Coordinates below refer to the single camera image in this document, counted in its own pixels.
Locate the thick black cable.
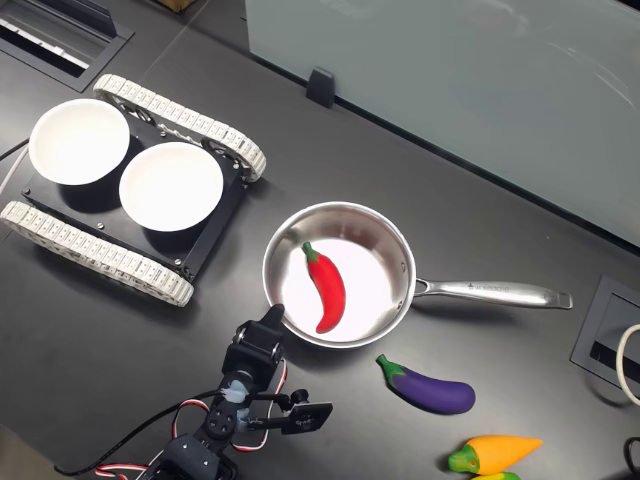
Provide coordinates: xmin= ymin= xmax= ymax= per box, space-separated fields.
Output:
xmin=622 ymin=436 xmax=640 ymax=474

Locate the black partition bracket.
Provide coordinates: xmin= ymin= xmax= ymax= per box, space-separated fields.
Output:
xmin=305 ymin=66 xmax=336 ymax=109

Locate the white cable loop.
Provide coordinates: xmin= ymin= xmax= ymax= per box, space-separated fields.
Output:
xmin=615 ymin=323 xmax=640 ymax=407

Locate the black vehicle with white tracks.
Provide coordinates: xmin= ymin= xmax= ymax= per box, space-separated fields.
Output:
xmin=0 ymin=73 xmax=268 ymax=308

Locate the long black cable tray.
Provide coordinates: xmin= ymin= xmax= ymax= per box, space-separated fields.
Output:
xmin=0 ymin=0 xmax=136 ymax=93

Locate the frosted glass partition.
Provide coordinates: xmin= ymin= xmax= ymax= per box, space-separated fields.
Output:
xmin=244 ymin=0 xmax=640 ymax=251

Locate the red white black servo wire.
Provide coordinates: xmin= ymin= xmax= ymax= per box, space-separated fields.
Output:
xmin=94 ymin=397 xmax=214 ymax=476
xmin=234 ymin=357 xmax=290 ymax=451

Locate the purple toy aubergine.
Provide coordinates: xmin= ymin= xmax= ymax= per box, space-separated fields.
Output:
xmin=375 ymin=353 xmax=476 ymax=415

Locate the white bowl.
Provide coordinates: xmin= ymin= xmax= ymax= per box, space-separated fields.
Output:
xmin=28 ymin=98 xmax=131 ymax=187
xmin=118 ymin=141 xmax=225 ymax=233

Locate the red toy chilli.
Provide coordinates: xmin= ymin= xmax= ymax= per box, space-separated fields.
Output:
xmin=301 ymin=241 xmax=347 ymax=335

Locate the pale grey putty lump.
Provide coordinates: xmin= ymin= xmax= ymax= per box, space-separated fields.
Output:
xmin=223 ymin=378 xmax=252 ymax=430

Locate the square black cable box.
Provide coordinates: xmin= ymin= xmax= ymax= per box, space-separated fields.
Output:
xmin=570 ymin=273 xmax=640 ymax=391

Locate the steel pan with long handle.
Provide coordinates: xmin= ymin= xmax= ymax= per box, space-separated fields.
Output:
xmin=261 ymin=201 xmax=574 ymax=350

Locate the black gripper camera mount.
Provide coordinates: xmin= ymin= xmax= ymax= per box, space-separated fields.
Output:
xmin=282 ymin=387 xmax=335 ymax=436

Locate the thin black cable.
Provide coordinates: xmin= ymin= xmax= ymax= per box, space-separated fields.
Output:
xmin=0 ymin=138 xmax=27 ymax=162

